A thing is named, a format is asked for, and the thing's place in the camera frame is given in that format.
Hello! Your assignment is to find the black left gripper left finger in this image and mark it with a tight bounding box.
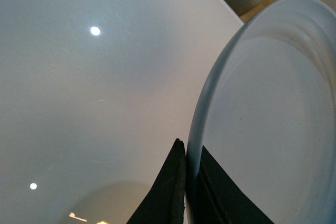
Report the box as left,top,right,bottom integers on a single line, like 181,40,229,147
128,138,186,223

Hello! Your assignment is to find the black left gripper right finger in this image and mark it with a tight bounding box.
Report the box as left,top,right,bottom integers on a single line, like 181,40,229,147
193,147,273,223

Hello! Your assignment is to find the light blue round plate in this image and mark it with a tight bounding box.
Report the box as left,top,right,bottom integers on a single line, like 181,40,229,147
186,0,335,223

